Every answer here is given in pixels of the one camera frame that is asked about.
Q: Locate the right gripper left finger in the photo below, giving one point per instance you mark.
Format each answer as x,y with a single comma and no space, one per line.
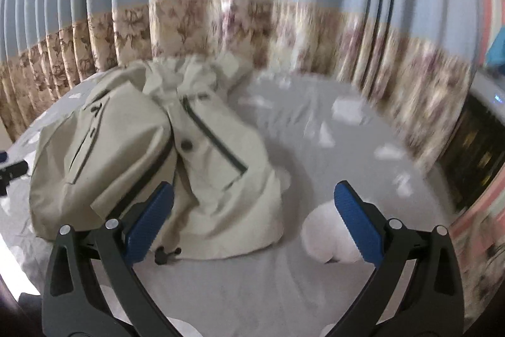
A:
73,303

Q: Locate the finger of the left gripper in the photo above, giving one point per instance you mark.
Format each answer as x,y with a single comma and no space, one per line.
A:
10,172

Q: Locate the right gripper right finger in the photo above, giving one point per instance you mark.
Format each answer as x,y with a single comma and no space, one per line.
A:
433,303

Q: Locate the beige hooded jacket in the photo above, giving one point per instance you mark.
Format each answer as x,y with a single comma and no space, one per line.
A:
165,120

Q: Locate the dark wooden cabinet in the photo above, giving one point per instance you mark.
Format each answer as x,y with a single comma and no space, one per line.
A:
474,154

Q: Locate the grey animal print bedsheet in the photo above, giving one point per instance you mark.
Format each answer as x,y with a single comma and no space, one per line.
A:
317,133

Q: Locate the blue floral curtain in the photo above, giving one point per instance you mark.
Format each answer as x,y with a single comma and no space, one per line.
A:
413,60

